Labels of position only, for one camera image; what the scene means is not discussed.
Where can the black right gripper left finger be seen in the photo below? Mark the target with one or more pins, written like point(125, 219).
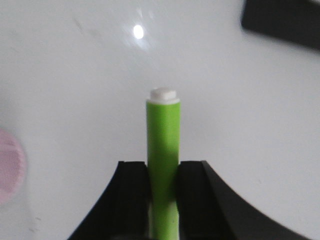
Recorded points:
point(122, 211)

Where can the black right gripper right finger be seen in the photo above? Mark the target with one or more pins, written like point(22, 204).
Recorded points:
point(210, 208)

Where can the black mouse pad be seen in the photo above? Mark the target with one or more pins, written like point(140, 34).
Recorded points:
point(294, 21)

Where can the pink mesh pen holder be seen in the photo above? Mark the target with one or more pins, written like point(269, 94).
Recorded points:
point(13, 166)

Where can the green highlighter pen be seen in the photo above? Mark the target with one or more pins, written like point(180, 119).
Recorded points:
point(163, 110)

